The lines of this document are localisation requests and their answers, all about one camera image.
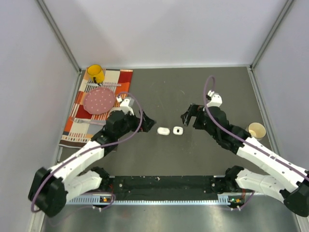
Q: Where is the white charging case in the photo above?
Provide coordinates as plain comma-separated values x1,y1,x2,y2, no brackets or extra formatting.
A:
157,127,170,136
172,126,183,135

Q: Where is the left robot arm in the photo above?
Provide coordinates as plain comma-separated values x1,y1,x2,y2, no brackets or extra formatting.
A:
28,110,156,218

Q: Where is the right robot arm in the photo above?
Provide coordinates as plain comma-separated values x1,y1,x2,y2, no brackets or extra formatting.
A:
181,104,309,217

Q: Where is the pink polka dot plate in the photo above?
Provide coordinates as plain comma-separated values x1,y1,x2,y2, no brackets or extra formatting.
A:
83,87,116,115

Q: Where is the cream dotted mug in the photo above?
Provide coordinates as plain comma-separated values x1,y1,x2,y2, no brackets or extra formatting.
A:
246,122,267,141

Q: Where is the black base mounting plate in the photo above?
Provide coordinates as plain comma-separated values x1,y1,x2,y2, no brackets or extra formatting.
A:
96,175,256,201

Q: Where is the yellow mug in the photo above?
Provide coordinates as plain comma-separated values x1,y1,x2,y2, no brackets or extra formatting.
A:
87,64,105,84

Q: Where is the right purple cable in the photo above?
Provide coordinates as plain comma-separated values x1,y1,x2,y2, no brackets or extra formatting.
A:
203,75,309,211

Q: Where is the purple cable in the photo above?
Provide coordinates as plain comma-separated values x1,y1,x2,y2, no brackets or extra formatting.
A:
30,91,143,227
203,75,309,211

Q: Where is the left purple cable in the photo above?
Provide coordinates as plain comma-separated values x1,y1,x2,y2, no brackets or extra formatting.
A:
30,91,143,227

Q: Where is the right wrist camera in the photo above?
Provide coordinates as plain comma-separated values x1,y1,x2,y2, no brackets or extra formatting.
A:
206,90,223,107

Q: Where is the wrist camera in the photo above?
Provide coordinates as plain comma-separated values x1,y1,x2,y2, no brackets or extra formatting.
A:
206,90,223,107
116,97,134,115

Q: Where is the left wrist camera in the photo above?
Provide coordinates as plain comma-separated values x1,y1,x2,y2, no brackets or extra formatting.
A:
116,97,134,115

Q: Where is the white cable duct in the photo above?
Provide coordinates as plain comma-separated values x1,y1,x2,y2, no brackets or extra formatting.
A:
66,195,244,206

